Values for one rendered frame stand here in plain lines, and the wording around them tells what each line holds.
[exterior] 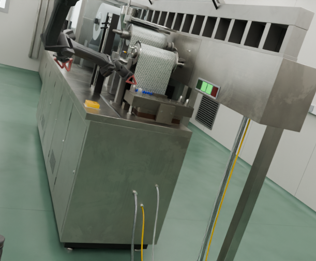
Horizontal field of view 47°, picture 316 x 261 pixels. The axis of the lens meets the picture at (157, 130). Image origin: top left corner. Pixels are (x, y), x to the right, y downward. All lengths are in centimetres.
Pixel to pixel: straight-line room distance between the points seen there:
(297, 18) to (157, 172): 115
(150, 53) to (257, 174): 96
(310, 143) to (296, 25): 302
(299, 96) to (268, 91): 17
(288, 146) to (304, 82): 310
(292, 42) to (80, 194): 136
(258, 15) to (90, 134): 105
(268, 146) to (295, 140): 292
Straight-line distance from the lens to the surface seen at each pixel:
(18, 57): 773
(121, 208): 224
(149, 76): 226
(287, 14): 172
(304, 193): 457
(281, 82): 166
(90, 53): 195
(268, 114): 167
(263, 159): 185
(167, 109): 211
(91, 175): 208
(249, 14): 194
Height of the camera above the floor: 137
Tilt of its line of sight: 14 degrees down
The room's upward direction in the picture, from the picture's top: 17 degrees clockwise
